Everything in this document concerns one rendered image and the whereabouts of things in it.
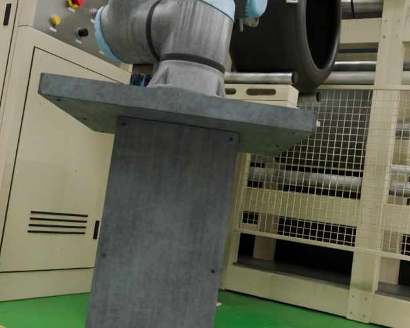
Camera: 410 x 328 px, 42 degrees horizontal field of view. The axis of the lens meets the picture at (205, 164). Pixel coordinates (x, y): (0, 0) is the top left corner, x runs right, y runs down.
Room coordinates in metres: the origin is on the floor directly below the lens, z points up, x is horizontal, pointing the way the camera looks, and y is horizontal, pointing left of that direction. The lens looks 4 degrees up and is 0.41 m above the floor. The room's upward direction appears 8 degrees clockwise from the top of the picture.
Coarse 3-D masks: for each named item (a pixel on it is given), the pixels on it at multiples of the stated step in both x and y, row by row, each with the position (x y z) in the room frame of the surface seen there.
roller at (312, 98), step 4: (308, 92) 2.12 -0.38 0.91; (312, 92) 2.12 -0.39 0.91; (316, 92) 2.11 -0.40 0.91; (320, 92) 2.12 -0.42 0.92; (300, 96) 2.14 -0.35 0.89; (304, 96) 2.13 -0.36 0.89; (308, 96) 2.12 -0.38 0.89; (312, 96) 2.11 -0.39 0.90; (316, 96) 2.10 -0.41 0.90; (320, 96) 2.12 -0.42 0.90; (300, 100) 2.15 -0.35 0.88; (304, 100) 2.14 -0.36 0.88; (308, 100) 2.13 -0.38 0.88; (312, 100) 2.12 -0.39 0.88; (316, 100) 2.12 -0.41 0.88; (320, 100) 2.13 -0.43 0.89
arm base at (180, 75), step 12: (168, 60) 1.13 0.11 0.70; (180, 60) 1.12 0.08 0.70; (192, 60) 1.11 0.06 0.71; (204, 60) 1.12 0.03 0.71; (156, 72) 1.15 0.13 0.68; (168, 72) 1.13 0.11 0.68; (180, 72) 1.11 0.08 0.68; (192, 72) 1.11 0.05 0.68; (204, 72) 1.12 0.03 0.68; (216, 72) 1.14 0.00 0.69; (156, 84) 1.13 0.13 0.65; (168, 84) 1.11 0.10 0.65; (180, 84) 1.10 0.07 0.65; (192, 84) 1.10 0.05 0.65; (204, 84) 1.11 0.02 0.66; (216, 84) 1.13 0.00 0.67; (216, 96) 1.12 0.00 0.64
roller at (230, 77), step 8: (232, 72) 1.99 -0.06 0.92; (240, 72) 1.98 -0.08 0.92; (248, 72) 1.96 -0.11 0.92; (256, 72) 1.94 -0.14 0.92; (264, 72) 1.92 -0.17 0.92; (272, 72) 1.91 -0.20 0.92; (280, 72) 1.89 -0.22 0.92; (288, 72) 1.88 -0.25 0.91; (296, 72) 1.88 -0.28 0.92; (224, 80) 2.01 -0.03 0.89; (232, 80) 1.99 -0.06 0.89; (240, 80) 1.97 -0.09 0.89; (248, 80) 1.95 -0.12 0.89; (256, 80) 1.94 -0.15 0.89; (264, 80) 1.92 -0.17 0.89; (272, 80) 1.90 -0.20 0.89; (280, 80) 1.89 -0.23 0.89; (288, 80) 1.87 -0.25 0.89; (296, 80) 1.88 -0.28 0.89
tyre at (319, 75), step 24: (312, 0) 2.24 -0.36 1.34; (336, 0) 2.12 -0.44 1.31; (264, 24) 1.82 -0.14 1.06; (288, 24) 1.79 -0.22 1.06; (312, 24) 2.28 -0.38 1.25; (336, 24) 2.16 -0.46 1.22; (240, 48) 1.91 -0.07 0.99; (264, 48) 1.86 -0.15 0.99; (288, 48) 1.83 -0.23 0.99; (312, 48) 2.28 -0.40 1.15; (336, 48) 2.16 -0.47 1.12; (312, 72) 1.96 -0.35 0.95
